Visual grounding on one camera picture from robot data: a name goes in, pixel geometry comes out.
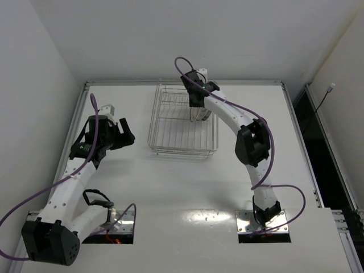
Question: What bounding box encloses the black rimmed white plate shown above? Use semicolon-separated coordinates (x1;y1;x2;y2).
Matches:
196;107;208;121

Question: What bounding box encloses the orange sunburst white plate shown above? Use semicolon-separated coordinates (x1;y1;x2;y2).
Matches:
189;107;201;122

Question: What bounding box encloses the green rimmed white plate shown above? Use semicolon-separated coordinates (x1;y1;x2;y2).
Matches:
202;109;212;121

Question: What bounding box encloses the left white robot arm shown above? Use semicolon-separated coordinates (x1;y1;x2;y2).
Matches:
21;114;135;266

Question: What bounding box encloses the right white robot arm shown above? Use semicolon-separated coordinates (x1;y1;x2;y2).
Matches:
181;70;281;227

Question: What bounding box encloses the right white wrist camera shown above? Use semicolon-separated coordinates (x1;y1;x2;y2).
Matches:
196;68;208;84

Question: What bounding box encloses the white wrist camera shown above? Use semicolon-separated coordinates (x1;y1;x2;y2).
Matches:
98;104;115;116
196;68;208;84

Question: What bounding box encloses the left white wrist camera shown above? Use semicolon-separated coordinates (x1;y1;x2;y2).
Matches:
98;104;115;116

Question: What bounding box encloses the metal wire dish rack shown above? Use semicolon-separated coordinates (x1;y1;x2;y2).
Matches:
147;82;218;159

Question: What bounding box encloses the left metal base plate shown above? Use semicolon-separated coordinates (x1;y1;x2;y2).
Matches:
90;207;136;236

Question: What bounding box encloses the metal base plate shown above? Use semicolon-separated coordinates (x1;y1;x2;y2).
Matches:
235;210;289;235
90;207;136;236

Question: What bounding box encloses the black wall cable with plug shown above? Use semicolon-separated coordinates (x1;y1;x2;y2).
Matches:
315;82;336;114

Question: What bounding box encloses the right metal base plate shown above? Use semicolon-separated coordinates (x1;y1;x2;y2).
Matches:
235;210;289;235

